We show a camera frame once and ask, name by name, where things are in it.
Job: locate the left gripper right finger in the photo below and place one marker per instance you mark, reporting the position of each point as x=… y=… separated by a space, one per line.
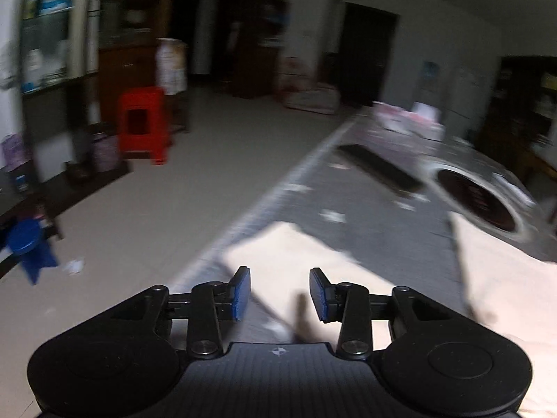
x=348 y=304

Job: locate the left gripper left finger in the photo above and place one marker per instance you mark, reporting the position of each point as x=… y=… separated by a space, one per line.
x=212 y=303

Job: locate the black smartphone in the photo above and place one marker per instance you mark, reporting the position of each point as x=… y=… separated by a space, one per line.
x=387 y=173

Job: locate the round black induction cooktop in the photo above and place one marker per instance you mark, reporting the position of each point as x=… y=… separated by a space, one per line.
x=481 y=199

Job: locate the red plastic stool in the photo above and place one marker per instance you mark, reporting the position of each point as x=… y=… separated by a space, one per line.
x=143 y=124

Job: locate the small pink tissue pack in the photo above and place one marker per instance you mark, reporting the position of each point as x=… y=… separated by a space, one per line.
x=392 y=118

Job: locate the blue plastic stool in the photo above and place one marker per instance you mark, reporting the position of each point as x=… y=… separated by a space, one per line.
x=26 y=241

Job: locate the pink white tissue box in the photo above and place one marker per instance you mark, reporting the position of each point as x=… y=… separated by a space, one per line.
x=423 y=120

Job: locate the water dispenser with blue bottle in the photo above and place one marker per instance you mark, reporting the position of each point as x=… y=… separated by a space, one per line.
x=429 y=85

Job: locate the white refrigerator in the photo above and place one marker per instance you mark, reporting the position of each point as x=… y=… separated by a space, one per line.
x=461 y=106

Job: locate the patterned play tent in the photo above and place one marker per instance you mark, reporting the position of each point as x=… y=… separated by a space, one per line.
x=297 y=90

